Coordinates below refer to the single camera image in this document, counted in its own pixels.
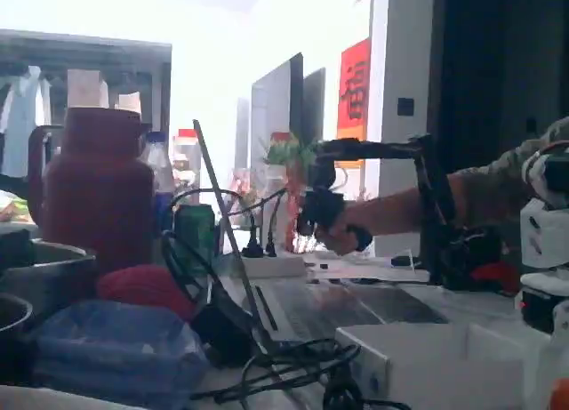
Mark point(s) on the orange fruit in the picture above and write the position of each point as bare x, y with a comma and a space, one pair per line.
562, 396

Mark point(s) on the person left forearm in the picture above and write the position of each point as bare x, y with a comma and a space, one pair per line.
400, 214

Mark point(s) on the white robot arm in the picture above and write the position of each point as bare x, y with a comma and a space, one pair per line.
540, 232

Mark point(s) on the white cardboard box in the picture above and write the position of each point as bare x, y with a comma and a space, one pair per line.
444, 365

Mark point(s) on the person left hand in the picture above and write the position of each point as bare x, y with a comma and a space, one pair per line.
355, 216

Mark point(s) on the red clamp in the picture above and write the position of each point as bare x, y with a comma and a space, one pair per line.
493, 274

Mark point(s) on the olive clothed person body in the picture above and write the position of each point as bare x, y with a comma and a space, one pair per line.
498, 179

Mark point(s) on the grey laptop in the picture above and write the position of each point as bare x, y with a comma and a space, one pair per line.
320, 307

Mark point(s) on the dark wooden door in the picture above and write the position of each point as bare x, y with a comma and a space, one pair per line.
498, 72

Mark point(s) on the white power strip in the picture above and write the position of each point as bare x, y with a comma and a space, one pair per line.
275, 265

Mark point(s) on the small black charger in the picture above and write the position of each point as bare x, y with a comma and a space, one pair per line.
226, 325

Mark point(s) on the green plant red wrap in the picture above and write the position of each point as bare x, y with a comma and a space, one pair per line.
286, 156

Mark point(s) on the dark upright panel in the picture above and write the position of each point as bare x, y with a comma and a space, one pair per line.
314, 107
275, 116

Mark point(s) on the green can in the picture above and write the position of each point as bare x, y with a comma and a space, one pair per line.
195, 232

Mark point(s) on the red knitted cloth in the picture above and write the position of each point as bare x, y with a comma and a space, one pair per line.
142, 287

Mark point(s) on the red lid jar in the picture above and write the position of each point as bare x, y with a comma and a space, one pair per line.
186, 152

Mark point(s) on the wet wipes pack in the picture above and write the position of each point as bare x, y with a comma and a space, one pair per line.
115, 352

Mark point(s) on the dark red thermos jug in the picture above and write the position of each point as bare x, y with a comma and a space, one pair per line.
98, 192

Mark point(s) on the small white paper carton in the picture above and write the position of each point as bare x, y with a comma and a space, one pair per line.
129, 103

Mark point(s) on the steel pot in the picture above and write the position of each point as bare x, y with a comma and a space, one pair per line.
53, 267

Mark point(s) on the large white paper carton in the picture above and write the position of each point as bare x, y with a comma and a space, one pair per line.
86, 90

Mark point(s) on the steel bowl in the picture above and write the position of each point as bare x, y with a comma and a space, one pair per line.
11, 321

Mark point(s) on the plate of food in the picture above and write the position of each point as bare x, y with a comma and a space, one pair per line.
13, 207

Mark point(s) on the black wall switch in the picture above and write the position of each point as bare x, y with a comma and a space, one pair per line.
405, 106

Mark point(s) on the red calligraphy wall banner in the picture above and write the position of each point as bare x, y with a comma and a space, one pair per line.
353, 94

